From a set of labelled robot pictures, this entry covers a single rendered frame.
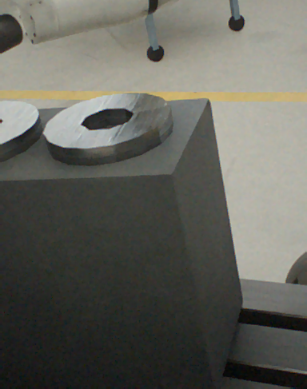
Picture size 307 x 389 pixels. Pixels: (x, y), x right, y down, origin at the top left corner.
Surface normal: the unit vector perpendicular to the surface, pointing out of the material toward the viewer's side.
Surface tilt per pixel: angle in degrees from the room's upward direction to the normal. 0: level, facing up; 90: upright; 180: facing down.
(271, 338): 0
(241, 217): 0
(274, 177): 0
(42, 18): 95
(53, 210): 90
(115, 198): 90
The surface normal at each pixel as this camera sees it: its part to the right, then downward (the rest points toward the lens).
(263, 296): -0.18, -0.87
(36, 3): 0.41, 0.43
